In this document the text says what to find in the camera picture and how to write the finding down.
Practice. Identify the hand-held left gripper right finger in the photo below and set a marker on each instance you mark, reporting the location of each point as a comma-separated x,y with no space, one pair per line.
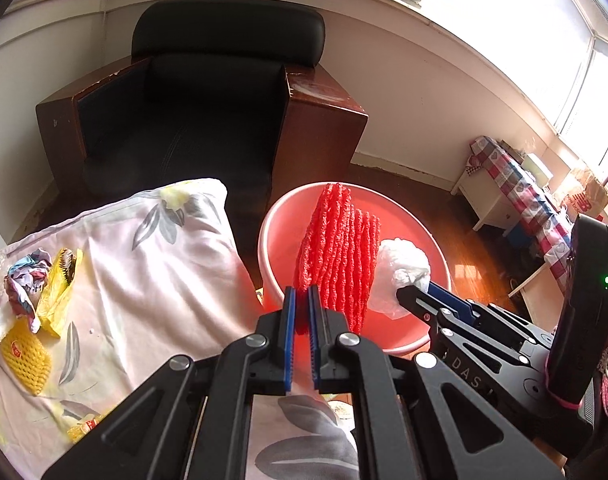
314,340

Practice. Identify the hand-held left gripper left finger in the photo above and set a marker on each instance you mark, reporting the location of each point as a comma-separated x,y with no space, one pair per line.
290,340

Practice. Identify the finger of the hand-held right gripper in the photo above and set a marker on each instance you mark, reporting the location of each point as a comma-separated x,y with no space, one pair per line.
449,296
419,305

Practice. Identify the white wrapper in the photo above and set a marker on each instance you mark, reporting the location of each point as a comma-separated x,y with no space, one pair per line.
404,270

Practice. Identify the red foam fruit net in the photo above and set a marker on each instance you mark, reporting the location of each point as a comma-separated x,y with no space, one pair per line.
334,260

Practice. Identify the pink plastic basin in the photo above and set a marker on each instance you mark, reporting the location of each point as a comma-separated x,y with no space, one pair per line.
284,230

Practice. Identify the brown paper bag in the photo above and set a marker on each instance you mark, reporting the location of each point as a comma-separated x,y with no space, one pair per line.
579,195

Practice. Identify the white cabinet with checkered cloth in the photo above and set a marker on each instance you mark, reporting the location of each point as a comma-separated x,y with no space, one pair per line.
524,185

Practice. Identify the pale green box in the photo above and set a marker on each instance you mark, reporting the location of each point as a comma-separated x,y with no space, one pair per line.
536,167

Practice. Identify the floral white cloth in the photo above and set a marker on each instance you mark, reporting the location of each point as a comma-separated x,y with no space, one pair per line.
149,280

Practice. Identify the black leather wooden armchair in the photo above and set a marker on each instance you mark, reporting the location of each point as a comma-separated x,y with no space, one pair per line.
199,125

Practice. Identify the yellow plastic bag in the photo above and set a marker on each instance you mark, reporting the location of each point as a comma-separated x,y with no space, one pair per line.
59,295

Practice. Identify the crumpled colourful wrapper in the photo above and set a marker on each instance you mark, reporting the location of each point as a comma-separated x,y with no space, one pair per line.
24,285

